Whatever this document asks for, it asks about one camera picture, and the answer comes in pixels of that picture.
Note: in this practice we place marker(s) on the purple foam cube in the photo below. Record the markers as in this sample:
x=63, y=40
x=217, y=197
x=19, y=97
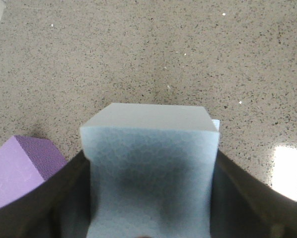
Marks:
x=26, y=163

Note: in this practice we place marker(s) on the light blue foam cube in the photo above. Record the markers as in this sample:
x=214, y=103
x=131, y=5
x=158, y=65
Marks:
x=216, y=124
x=151, y=170

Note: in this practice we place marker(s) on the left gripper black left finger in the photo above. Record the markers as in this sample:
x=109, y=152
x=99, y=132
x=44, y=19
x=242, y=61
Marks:
x=59, y=208

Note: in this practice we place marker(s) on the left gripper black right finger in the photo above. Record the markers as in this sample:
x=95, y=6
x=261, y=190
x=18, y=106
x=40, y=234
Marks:
x=244, y=207

